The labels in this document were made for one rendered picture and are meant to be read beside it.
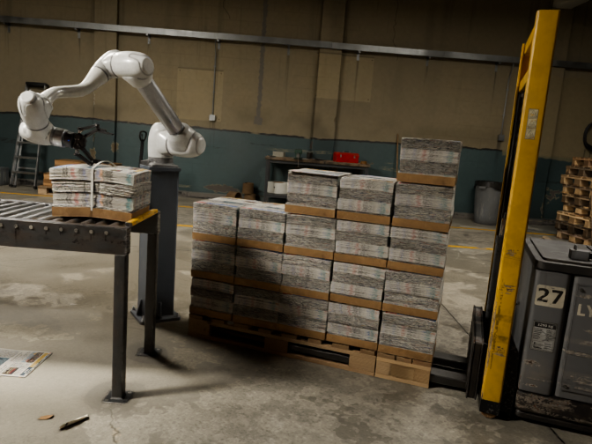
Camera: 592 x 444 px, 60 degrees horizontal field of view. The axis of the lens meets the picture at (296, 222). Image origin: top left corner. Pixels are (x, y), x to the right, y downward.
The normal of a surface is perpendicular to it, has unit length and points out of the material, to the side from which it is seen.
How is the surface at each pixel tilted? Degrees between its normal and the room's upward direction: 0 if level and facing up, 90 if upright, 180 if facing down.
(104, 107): 90
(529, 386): 90
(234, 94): 90
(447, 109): 90
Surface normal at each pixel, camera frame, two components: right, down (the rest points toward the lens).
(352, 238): -0.33, 0.12
